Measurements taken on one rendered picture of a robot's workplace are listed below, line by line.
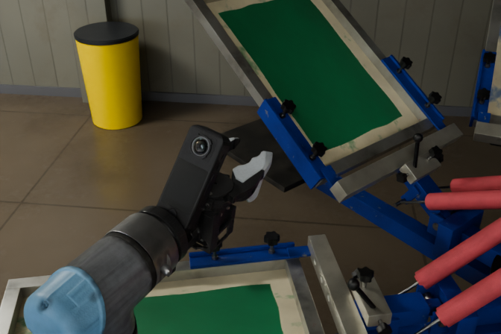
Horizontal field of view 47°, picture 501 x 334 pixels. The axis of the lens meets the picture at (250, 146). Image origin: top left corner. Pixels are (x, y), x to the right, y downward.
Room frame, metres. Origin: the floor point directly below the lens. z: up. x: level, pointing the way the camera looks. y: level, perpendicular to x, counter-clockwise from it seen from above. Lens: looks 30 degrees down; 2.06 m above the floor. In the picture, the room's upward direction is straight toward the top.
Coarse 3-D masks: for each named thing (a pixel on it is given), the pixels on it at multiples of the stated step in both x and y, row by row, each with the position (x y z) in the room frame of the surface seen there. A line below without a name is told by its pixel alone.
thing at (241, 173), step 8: (264, 152) 0.64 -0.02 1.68; (256, 160) 0.62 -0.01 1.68; (264, 160) 0.62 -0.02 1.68; (240, 168) 0.60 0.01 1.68; (248, 168) 0.60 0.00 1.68; (256, 168) 0.61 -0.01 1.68; (264, 168) 0.61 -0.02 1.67; (232, 176) 0.60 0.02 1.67; (240, 176) 0.59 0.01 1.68; (248, 176) 0.59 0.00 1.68; (264, 176) 0.61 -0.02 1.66; (256, 192) 0.62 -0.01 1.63; (248, 200) 0.61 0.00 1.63
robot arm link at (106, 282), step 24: (120, 240) 0.45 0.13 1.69; (72, 264) 0.41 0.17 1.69; (96, 264) 0.41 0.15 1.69; (120, 264) 0.42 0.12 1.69; (144, 264) 0.43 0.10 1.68; (48, 288) 0.38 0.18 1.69; (72, 288) 0.38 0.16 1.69; (96, 288) 0.39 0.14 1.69; (120, 288) 0.40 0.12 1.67; (144, 288) 0.42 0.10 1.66; (24, 312) 0.38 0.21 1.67; (48, 312) 0.36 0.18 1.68; (72, 312) 0.36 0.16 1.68; (96, 312) 0.37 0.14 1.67; (120, 312) 0.39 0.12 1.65
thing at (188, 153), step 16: (192, 128) 0.56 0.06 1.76; (208, 128) 0.56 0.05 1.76; (192, 144) 0.54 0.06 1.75; (208, 144) 0.54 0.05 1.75; (224, 144) 0.54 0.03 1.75; (176, 160) 0.54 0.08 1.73; (192, 160) 0.54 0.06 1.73; (208, 160) 0.53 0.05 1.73; (176, 176) 0.53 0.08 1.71; (192, 176) 0.53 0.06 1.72; (208, 176) 0.52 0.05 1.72; (176, 192) 0.52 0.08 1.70; (192, 192) 0.52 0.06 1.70; (208, 192) 0.53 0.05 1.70; (176, 208) 0.51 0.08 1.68; (192, 208) 0.51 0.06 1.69; (192, 224) 0.51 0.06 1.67
